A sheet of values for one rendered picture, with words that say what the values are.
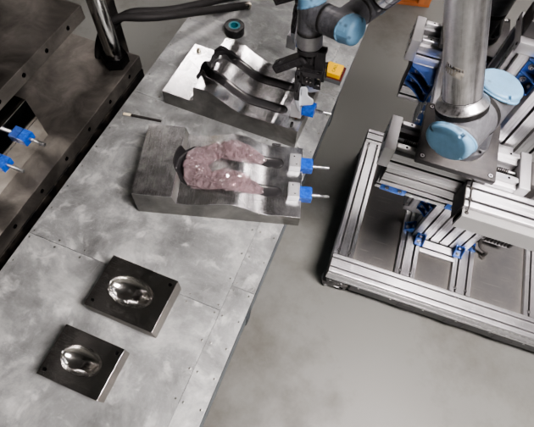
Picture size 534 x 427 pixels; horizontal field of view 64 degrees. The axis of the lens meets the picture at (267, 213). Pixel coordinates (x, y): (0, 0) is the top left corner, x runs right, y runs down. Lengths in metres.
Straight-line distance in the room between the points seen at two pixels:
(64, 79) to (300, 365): 1.52
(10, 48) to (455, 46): 1.25
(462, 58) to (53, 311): 1.19
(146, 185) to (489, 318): 1.53
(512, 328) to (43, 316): 1.78
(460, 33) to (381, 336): 1.49
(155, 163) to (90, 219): 0.27
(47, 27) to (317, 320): 1.58
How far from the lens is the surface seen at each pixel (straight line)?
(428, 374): 2.17
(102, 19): 1.67
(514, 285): 2.24
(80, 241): 1.39
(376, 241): 2.05
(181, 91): 1.58
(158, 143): 1.38
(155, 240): 1.33
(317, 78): 1.32
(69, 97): 1.75
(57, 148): 1.62
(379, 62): 3.09
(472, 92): 1.05
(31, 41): 1.59
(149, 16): 1.77
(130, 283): 1.24
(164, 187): 1.28
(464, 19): 0.97
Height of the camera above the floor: 1.99
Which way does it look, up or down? 62 degrees down
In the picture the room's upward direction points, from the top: 7 degrees clockwise
